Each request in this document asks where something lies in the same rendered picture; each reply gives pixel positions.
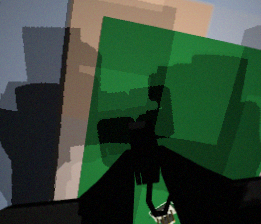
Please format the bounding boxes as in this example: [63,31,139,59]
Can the green circuit board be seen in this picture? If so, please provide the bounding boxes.
[78,16,261,198]

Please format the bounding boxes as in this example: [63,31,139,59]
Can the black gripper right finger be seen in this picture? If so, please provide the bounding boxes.
[159,145,261,224]

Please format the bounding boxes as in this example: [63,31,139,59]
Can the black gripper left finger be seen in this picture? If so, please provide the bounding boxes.
[0,149,135,224]

